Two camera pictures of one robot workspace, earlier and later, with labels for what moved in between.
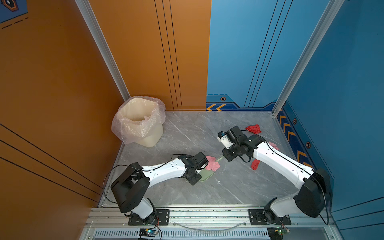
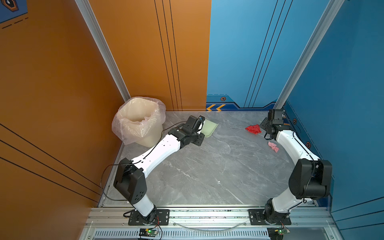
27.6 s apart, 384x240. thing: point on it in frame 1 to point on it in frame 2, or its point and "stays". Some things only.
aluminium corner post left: x=86 y=9 stays
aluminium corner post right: x=334 y=7 stays
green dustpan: x=205 y=174 to x=208 y=128
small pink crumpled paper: x=274 y=145 stays
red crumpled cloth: x=255 y=129 stays
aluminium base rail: x=313 y=223 stays
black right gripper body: x=232 y=152 to x=265 y=124
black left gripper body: x=195 y=178 to x=197 y=139
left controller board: x=148 y=232 stays
